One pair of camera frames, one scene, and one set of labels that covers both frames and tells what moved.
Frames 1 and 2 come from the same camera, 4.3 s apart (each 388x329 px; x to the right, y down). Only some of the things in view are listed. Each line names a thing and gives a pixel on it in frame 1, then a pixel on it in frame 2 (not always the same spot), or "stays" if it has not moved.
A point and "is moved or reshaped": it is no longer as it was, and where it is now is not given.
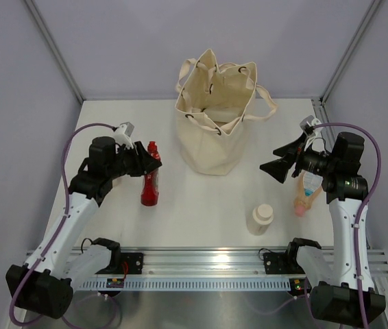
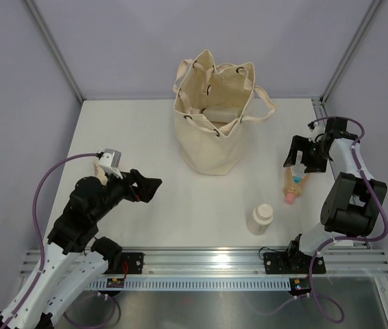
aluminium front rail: (221, 262) stays
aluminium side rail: (321, 118) stays
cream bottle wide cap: (258, 221) stays
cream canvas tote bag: (212, 102) stays
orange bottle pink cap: (308, 185) is moved or reshaped
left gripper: (148, 162) -> (146, 186)
